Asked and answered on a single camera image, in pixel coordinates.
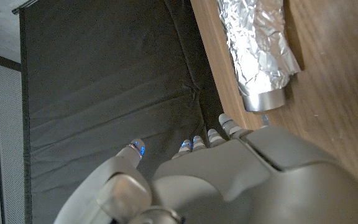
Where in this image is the black backdrop stand pole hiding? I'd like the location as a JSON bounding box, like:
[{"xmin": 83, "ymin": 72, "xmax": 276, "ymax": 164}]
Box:
[{"xmin": 11, "ymin": 0, "xmax": 39, "ymax": 16}]

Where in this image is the aluminum foil roll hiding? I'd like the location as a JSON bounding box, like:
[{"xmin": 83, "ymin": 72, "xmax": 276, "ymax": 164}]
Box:
[{"xmin": 216, "ymin": 0, "xmax": 301, "ymax": 113}]

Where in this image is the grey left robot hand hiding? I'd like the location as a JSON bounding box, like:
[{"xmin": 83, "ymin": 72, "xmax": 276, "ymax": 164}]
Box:
[{"xmin": 53, "ymin": 113, "xmax": 358, "ymax": 224}]

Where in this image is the black backdrop curtain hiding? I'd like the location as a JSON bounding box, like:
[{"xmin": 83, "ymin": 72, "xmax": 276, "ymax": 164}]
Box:
[{"xmin": 19, "ymin": 0, "xmax": 229, "ymax": 224}]

